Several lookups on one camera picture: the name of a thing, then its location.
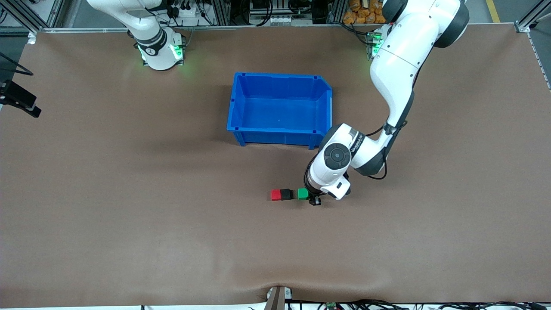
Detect blue plastic storage bin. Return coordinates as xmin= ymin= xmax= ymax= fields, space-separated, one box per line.
xmin=226 ymin=72 xmax=334 ymax=150

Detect brown table mat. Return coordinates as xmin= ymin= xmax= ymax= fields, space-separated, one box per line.
xmin=0 ymin=24 xmax=551 ymax=309

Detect grey electronics unit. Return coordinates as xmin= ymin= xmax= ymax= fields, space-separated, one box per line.
xmin=248 ymin=0 xmax=315 ymax=26

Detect white power strip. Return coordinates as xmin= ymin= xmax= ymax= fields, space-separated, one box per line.
xmin=170 ymin=3 xmax=199 ymax=20

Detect bag of orange packets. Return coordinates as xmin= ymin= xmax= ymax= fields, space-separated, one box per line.
xmin=343 ymin=0 xmax=388 ymax=25

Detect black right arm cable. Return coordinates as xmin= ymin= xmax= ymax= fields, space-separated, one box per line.
xmin=0 ymin=51 xmax=34 ymax=76

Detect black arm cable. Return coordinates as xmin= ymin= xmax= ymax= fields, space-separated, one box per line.
xmin=365 ymin=123 xmax=409 ymax=181
xmin=0 ymin=51 xmax=34 ymax=76

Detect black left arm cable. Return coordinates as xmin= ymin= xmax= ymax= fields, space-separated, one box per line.
xmin=365 ymin=123 xmax=409 ymax=181

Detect aluminium frame rail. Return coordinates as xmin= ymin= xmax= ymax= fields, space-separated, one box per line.
xmin=0 ymin=25 xmax=371 ymax=35

